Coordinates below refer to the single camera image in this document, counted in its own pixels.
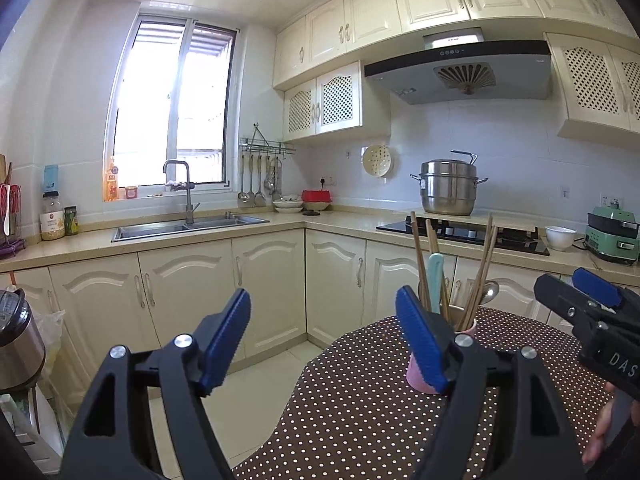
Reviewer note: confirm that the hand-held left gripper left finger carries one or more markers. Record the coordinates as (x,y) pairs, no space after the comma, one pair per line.
(227,340)

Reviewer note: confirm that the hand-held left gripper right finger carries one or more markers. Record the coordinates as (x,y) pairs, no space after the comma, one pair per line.
(422,345)

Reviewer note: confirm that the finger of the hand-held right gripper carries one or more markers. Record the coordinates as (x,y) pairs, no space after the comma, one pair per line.
(560,295)
(597,287)

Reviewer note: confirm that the pink cup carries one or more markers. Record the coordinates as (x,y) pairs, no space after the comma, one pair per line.
(416,377)

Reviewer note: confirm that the metal spoon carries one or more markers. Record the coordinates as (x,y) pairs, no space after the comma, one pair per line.
(491,292)

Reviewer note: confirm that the light blue sheathed knife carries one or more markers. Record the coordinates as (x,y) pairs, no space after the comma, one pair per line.
(435,275)

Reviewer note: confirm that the bunch of wooden chopsticks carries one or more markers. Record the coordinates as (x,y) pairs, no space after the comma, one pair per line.
(416,250)

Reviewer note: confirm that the person's right hand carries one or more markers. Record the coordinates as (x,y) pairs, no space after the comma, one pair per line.
(602,430)

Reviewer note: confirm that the green electric cooker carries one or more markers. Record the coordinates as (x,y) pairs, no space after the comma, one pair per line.
(612,240)

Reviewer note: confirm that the white bowl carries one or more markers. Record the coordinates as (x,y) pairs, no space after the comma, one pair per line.
(560,237)

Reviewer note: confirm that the cream lower cabinets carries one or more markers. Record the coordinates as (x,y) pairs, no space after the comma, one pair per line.
(190,290)

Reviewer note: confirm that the cream cabinets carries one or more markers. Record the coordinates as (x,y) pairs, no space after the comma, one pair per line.
(190,290)
(425,5)

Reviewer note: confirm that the black gas stove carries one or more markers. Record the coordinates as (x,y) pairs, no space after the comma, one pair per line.
(520,240)

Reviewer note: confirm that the brown polka dot tablecloth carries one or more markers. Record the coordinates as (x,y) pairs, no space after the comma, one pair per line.
(360,410)

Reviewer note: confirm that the stainless steel sink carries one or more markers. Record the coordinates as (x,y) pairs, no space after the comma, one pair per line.
(190,227)

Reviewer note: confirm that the metal faucet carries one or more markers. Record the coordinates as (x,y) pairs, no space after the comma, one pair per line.
(189,205)

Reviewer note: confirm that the hanging metal ladle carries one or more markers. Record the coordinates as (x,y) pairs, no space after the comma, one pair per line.
(243,196)

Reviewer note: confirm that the hanging metal spatula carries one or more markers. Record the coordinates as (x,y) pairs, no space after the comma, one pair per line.
(259,197)

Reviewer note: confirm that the stacked dishes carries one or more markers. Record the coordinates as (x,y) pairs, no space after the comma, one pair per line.
(287,206)

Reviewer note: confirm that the stainless steel steamer pot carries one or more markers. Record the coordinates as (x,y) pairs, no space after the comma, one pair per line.
(447,190)

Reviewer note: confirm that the hanging metal skimmer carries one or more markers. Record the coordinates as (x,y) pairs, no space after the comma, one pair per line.
(276,192)

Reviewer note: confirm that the red container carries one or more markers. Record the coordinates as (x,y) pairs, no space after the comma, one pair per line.
(316,196)

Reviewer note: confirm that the clear plastic bag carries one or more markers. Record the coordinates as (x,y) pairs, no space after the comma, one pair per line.
(52,332)

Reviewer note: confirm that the small red jar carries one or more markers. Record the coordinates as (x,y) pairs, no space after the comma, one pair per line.
(131,192)

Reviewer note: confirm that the cream round perforated plate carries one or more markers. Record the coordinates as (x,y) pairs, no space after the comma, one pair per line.
(377,160)

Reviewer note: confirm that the orange bottle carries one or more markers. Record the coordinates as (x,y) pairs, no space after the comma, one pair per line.
(111,185)

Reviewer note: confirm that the small dark jar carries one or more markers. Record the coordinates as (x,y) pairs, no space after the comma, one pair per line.
(71,221)

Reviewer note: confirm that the wide lattice door cabinet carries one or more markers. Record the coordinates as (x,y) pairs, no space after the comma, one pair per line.
(590,80)

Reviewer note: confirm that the electric pressure cooker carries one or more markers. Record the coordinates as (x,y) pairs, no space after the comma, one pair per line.
(17,345)

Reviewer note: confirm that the white lid glass jar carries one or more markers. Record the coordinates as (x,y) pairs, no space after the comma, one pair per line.
(52,220)

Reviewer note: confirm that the window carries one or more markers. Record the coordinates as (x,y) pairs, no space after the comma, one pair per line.
(170,110)

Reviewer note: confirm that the blue carton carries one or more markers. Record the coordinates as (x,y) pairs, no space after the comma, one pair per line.
(51,177)

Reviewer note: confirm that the countertop utensil holder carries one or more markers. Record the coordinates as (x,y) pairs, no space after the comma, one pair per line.
(10,210)

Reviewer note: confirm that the small lattice door cabinet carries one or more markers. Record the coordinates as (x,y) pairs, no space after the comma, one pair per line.
(335,100)

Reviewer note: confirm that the range hood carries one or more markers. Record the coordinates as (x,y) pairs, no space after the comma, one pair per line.
(410,80)

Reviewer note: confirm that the cream upper cabinets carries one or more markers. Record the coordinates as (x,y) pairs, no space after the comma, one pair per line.
(425,5)

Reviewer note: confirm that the metal wall utensil rack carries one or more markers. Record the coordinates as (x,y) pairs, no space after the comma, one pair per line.
(265,146)

